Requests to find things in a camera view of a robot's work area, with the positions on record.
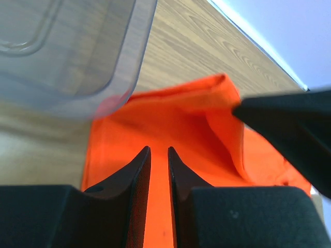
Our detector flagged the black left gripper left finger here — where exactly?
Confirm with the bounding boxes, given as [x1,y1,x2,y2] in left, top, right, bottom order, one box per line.
[1,147,151,247]

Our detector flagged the clear plastic bin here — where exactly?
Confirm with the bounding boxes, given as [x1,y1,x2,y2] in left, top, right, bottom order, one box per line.
[1,0,157,119]

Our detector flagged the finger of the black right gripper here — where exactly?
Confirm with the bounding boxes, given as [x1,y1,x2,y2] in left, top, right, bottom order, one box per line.
[233,89,330,198]

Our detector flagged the orange t shirt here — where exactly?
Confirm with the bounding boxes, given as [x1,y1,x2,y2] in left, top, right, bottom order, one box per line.
[82,74,311,247]

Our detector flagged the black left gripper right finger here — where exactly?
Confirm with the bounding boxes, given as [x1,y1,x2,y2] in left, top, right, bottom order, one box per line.
[168,147,326,247]

